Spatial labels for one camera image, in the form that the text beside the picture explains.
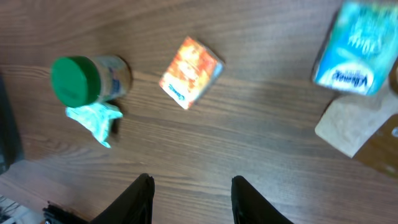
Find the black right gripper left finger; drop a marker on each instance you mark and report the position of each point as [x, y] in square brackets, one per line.
[134, 205]

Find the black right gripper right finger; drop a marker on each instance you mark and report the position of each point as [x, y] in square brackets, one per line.
[250, 207]

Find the teal wet wipes pack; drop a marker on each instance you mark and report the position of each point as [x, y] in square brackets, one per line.
[97, 118]

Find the green lid jar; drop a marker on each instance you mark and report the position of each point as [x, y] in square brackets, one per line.
[79, 80]

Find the beige PanTree snack bag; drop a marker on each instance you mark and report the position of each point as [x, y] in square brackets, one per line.
[364, 128]

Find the orange Kleenex tissue pack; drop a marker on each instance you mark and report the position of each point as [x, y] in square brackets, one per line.
[192, 71]

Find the small teal Kleenex pack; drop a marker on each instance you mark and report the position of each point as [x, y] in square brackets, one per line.
[360, 48]

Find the grey plastic shopping basket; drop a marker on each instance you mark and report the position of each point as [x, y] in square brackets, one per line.
[11, 144]

